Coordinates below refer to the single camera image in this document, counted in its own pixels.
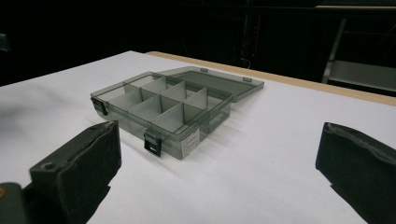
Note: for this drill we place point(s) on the grey metal stand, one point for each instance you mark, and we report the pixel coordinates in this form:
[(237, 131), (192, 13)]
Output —
[(361, 74)]

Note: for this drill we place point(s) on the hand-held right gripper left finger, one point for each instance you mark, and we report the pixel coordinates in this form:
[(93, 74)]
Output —
[(81, 168)]

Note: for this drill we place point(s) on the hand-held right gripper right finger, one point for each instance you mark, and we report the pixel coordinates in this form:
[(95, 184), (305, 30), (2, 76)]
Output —
[(358, 168)]

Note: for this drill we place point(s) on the clear grey compartment box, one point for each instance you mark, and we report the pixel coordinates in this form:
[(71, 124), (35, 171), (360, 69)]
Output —
[(162, 109)]

